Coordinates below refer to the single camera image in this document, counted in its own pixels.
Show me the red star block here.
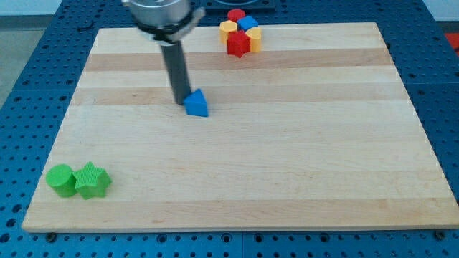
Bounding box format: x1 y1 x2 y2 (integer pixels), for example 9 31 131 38
227 30 250 58

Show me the green cylinder block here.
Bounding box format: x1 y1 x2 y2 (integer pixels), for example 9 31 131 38
45 164 77 198

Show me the yellow hexagon block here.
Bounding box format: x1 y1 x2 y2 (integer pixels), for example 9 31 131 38
219 20 238 45

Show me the light wooden board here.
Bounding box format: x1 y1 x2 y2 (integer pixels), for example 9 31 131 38
22 22 458 233

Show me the blue cube block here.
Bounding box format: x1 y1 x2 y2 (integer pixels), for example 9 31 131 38
237 16 259 31

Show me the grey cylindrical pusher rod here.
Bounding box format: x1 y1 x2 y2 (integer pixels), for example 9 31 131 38
161 41 191 105

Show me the yellow heart block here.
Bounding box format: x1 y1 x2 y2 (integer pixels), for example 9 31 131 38
245 27 262 53

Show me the blue triangle block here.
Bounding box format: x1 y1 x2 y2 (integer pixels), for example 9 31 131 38
184 89 209 117

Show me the green star block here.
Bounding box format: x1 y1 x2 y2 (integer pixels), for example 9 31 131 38
72 162 112 200

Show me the red cylinder block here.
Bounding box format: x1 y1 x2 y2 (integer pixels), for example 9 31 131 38
227 9 246 22

